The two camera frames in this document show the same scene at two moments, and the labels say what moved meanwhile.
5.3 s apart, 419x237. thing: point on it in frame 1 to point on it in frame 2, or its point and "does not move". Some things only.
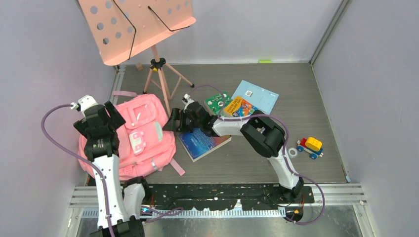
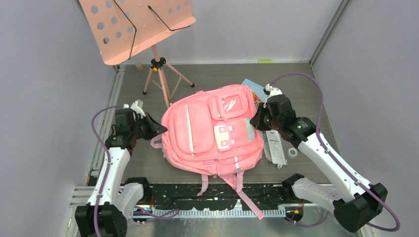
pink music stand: x=119 y=28 does not move
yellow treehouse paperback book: x=238 y=107 to x=257 y=100
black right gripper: x=176 y=115 to x=257 y=120
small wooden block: x=139 y=66 does not move
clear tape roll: x=291 y=155 does not move
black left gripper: x=117 y=120 to x=155 y=128
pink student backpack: x=145 y=147 to x=213 y=133
